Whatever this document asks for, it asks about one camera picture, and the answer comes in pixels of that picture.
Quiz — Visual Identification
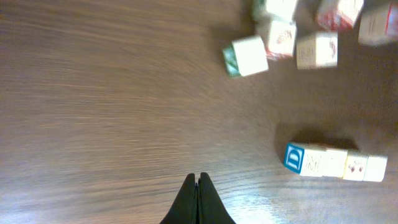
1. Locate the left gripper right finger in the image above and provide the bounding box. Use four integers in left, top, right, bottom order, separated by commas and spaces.
197, 172, 235, 224

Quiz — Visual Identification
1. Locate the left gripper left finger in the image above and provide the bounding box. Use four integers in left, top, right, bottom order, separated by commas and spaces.
160, 174, 198, 224

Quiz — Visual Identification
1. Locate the wooden block blue side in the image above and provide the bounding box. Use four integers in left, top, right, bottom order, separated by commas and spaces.
283, 142, 326, 177
322, 148, 348, 178

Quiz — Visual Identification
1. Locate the wooden block blue side front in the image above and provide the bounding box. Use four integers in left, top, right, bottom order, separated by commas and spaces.
322, 148, 348, 178

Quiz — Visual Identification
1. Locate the wooden block car picture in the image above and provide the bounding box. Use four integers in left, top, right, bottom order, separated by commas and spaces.
343, 152, 369, 181

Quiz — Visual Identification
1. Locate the wooden block green letter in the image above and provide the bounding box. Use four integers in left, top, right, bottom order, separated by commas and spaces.
363, 156, 387, 182

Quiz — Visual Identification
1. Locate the wooden block far left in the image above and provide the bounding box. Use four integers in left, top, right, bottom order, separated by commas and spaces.
222, 35, 269, 78

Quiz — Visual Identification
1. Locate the wooden block leaf picture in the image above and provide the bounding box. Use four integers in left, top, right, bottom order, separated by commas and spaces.
255, 19, 297, 60

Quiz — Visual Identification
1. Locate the wooden block center red base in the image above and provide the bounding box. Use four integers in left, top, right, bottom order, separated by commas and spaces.
296, 32, 338, 70

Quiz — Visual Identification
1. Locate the wooden block top left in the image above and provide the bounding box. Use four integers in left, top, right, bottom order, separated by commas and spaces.
252, 0, 299, 22

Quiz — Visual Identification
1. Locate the wooden block red side top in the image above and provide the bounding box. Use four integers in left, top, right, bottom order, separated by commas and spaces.
316, 0, 364, 32

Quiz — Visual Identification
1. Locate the wooden block red letter A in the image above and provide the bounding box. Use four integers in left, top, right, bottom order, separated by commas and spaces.
358, 1, 397, 46

